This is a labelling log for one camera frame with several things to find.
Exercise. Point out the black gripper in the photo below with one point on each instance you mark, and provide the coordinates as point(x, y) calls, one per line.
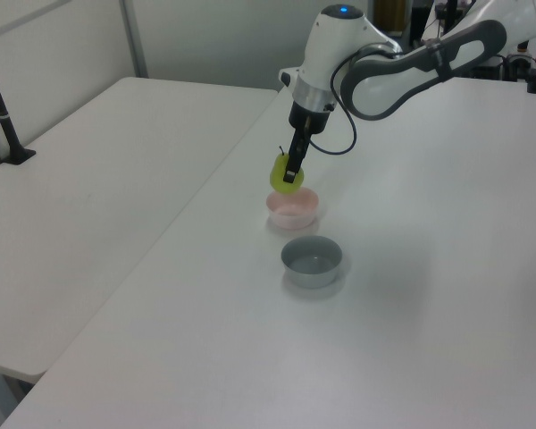
point(309, 117)

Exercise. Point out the green pear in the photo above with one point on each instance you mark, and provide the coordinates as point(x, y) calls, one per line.
point(278, 176)

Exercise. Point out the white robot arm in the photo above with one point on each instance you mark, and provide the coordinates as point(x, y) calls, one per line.
point(384, 76)

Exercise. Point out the pink bowl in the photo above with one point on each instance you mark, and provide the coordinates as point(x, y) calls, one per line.
point(292, 213)

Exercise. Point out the grey bowl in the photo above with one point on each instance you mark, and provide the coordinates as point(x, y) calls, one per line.
point(312, 272)

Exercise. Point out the white side table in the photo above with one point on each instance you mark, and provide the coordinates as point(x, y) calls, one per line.
point(94, 201)

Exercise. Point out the black vertical pole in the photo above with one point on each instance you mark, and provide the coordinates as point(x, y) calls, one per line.
point(450, 13)

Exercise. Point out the emergency stop button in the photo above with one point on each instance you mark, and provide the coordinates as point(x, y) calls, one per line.
point(522, 47)

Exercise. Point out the grey metal partition post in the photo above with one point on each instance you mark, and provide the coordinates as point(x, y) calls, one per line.
point(134, 40)

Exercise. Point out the black camera stand pole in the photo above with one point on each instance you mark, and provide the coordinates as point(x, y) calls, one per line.
point(2, 120)

